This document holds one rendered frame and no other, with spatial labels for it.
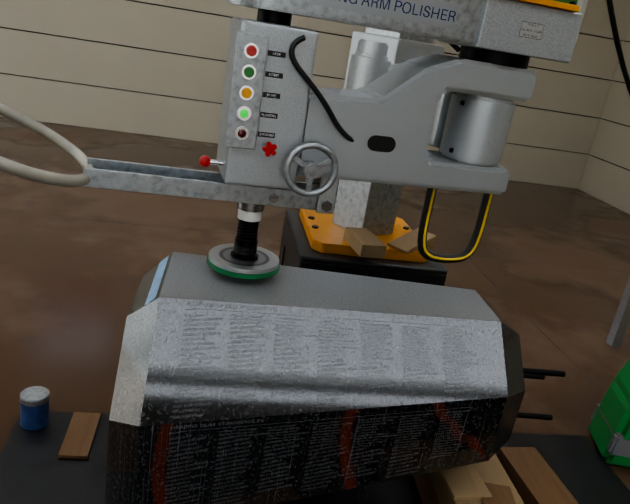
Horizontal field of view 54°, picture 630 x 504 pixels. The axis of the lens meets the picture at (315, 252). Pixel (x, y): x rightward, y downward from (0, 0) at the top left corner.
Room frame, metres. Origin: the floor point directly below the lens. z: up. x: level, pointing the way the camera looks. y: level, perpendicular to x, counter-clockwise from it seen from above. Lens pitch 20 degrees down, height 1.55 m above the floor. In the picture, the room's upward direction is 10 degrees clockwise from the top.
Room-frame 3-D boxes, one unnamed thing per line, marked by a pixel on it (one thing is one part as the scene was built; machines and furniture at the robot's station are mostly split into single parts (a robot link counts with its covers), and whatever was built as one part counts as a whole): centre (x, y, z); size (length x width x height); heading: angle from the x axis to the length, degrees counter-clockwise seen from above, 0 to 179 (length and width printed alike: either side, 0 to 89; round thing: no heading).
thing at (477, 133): (1.91, -0.42, 1.34); 0.19 x 0.19 x 0.20
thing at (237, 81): (1.58, 0.24, 1.37); 0.08 x 0.03 x 0.28; 107
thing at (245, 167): (1.73, 0.13, 1.32); 0.36 x 0.22 x 0.45; 107
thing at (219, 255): (1.71, 0.21, 0.87); 0.21 x 0.21 x 0.01
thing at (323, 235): (2.51, -0.18, 0.76); 0.49 x 0.49 x 0.05; 11
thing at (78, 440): (1.84, 0.74, 0.02); 0.25 x 0.10 x 0.01; 11
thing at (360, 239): (2.26, -0.18, 0.81); 0.20 x 0.10 x 0.05; 19
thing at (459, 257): (1.91, -0.42, 1.05); 0.23 x 0.03 x 0.32; 107
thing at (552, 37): (1.82, -0.13, 1.62); 0.96 x 0.25 x 0.17; 107
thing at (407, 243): (2.38, -0.38, 0.80); 0.20 x 0.10 x 0.05; 139
